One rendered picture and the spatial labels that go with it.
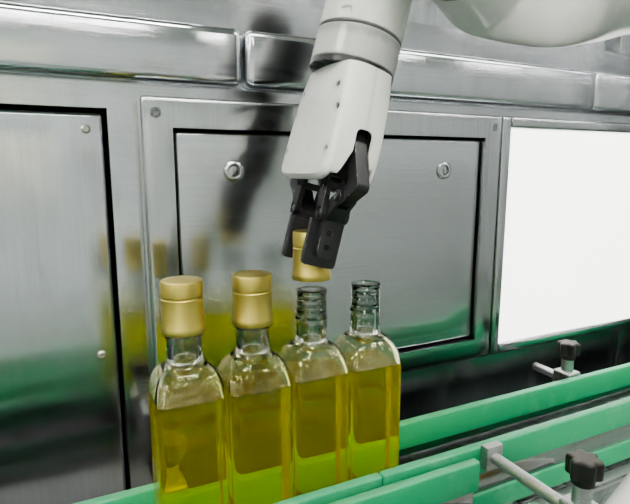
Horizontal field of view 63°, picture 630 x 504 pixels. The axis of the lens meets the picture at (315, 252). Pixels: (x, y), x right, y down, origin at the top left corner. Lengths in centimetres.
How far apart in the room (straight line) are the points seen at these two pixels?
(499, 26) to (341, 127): 17
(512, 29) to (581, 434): 46
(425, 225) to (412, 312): 12
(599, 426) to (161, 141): 60
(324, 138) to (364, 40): 9
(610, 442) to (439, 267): 30
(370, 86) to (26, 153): 33
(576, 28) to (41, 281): 53
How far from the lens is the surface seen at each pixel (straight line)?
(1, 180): 57
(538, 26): 50
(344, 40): 45
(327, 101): 44
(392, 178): 65
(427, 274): 70
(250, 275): 43
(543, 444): 66
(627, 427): 79
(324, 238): 43
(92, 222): 57
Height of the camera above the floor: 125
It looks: 9 degrees down
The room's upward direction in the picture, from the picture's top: straight up
